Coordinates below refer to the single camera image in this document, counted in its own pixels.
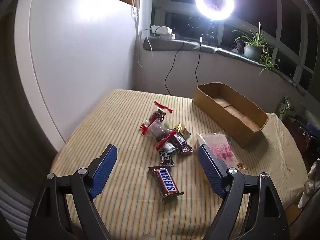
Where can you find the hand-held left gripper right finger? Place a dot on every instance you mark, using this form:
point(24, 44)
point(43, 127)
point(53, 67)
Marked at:
point(210, 165)

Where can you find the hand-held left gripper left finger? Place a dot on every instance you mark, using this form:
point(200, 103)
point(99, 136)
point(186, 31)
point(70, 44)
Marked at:
point(105, 170)

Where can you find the clear pink snack packet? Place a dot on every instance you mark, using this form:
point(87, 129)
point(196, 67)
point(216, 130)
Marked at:
point(222, 150)

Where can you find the small brown chocolate bar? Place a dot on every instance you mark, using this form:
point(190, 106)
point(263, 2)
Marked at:
point(181, 142)

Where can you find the cardboard box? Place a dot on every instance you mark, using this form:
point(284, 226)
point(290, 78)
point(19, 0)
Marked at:
point(232, 127)

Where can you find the yellow snack packet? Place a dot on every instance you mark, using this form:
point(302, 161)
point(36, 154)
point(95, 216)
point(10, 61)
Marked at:
point(182, 130)

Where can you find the large brown chocolate bar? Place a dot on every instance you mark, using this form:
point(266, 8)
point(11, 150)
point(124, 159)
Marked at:
point(167, 183)

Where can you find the clear red-edged candy packet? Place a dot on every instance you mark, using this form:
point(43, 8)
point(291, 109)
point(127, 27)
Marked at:
point(158, 130)
point(157, 117)

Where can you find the small golden candy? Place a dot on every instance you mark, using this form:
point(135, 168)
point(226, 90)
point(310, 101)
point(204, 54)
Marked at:
point(241, 166)

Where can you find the teal wrapped candy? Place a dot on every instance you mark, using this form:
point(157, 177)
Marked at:
point(170, 148)

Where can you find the small black snack packet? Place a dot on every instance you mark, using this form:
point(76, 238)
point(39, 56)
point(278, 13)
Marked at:
point(166, 158)

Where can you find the striped yellow tablecloth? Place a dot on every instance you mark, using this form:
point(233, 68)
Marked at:
point(125, 130)

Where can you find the green wrapped candy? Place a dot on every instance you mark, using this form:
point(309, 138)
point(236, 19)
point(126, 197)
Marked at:
point(165, 124)

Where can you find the green printed box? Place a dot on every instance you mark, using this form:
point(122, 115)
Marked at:
point(283, 107)

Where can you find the white plastic bag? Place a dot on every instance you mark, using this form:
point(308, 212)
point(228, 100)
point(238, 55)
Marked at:
point(311, 180)

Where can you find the potted spider plant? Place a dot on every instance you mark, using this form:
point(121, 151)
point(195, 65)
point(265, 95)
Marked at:
point(252, 51)

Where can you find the small figurine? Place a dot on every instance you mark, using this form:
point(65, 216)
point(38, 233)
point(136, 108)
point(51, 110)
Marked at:
point(237, 46)

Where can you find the white power adapter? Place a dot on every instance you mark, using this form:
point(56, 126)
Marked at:
point(161, 31)

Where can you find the window with grey frame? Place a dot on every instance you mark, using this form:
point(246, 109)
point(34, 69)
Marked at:
point(275, 17)

